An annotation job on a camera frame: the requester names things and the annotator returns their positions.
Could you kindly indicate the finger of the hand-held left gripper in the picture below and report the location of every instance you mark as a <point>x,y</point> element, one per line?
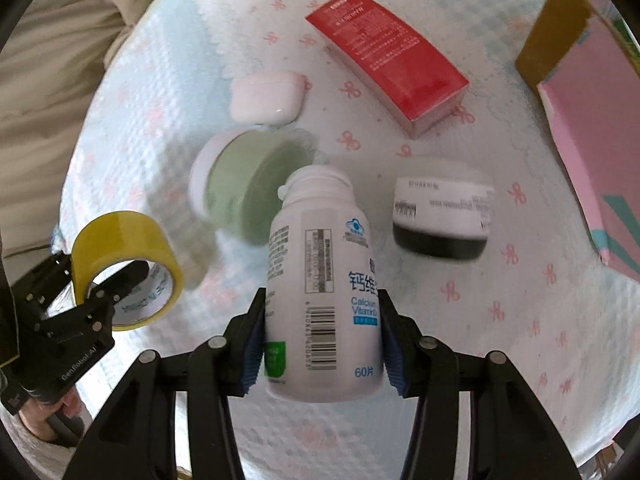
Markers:
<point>122,282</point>
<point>47,285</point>

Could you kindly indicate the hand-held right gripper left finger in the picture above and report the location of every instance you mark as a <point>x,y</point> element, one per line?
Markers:
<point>252,360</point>

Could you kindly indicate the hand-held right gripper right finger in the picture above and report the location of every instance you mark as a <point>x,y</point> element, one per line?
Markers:
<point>392,360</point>

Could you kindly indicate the yellow tape roll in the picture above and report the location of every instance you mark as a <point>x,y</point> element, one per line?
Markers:
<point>120,230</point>

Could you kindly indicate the white pill bottle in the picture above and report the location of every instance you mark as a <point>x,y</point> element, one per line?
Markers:
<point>320,260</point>

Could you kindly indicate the person's left hand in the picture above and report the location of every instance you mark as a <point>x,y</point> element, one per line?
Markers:
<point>42,420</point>

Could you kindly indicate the white blanket with pink bows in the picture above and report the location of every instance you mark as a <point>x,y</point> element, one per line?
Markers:
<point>500,335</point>

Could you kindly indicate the green jar with white lid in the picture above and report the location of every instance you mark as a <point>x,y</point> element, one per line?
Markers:
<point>235,185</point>

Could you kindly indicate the black jar with white label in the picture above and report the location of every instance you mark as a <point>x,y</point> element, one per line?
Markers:
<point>440,210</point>

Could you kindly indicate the beige cloth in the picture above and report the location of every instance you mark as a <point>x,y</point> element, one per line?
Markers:
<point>55,85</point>

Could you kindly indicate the white earbuds case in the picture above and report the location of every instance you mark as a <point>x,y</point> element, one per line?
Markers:
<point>265,97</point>

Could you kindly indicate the red box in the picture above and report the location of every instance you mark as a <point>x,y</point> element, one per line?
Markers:
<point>385,55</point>

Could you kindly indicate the pink printed box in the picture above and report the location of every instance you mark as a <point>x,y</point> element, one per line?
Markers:
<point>595,125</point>

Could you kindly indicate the brown cardboard box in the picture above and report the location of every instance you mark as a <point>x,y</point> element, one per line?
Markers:
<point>550,35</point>

